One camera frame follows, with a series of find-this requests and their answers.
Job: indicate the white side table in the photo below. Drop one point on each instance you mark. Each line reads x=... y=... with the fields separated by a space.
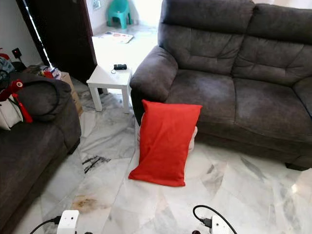
x=108 y=78

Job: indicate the cardboard box with red tape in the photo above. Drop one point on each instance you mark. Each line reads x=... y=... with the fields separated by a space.
x=74 y=92

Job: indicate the grey blue cloth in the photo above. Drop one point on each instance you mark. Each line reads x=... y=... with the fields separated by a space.
x=6 y=66

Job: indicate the black wall socket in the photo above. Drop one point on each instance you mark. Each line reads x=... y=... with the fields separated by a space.
x=17 y=53

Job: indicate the teal plastic chair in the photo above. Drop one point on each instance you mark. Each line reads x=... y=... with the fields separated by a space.
x=119 y=10

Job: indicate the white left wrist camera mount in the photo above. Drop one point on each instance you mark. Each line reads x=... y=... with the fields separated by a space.
x=68 y=222

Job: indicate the dark wooden door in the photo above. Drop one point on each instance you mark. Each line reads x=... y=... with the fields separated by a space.
x=63 y=34

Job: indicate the printed floor mat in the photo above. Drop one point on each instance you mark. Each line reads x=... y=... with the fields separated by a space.
x=118 y=36

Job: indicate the white bag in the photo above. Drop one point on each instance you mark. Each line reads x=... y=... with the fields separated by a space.
x=9 y=114

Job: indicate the small red blue carton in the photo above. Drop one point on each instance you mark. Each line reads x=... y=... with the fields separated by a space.
x=49 y=73

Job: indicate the red long object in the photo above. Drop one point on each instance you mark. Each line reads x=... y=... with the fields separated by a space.
x=13 y=88

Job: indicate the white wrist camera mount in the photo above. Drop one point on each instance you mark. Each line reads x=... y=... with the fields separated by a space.
x=218 y=226
x=68 y=222

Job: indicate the red pillow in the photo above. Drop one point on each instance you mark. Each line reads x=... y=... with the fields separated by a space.
x=163 y=144

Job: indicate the small louvre window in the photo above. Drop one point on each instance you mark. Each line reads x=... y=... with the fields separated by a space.
x=96 y=4

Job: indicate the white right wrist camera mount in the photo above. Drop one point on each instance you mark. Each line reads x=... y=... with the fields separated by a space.
x=218 y=226

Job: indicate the brown two-seat fabric sofa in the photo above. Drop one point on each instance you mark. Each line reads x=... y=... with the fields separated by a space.
x=224 y=97

